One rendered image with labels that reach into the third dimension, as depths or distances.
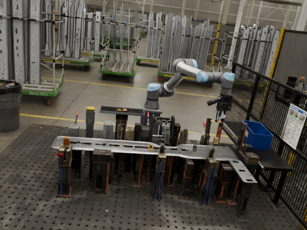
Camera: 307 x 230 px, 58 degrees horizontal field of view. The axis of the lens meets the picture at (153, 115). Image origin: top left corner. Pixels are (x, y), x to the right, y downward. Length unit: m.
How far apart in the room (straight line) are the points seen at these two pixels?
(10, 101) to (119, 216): 3.11
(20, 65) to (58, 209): 4.63
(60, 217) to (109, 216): 0.30
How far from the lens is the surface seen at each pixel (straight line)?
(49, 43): 9.81
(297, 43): 4.46
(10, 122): 4.74
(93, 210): 1.95
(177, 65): 2.25
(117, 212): 1.94
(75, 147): 2.04
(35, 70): 6.21
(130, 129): 2.18
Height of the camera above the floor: 1.93
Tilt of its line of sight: 20 degrees down
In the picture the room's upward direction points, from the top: 7 degrees clockwise
